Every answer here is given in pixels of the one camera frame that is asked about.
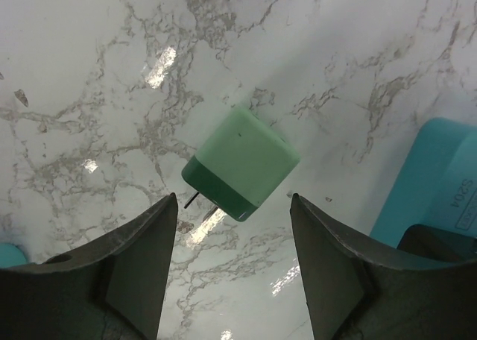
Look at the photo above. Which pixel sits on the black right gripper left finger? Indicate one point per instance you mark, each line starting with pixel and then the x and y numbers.
pixel 110 288

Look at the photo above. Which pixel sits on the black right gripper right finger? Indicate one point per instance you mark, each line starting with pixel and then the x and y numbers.
pixel 359 288

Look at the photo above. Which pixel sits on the blue rectangular power strip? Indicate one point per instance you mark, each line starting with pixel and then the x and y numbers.
pixel 436 185

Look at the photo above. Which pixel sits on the green plug adapter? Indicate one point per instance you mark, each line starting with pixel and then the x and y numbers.
pixel 240 165

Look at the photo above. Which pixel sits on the black cube charger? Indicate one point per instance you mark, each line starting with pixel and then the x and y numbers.
pixel 436 244

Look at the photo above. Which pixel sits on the teal triangular power strip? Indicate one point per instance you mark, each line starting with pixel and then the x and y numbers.
pixel 11 256

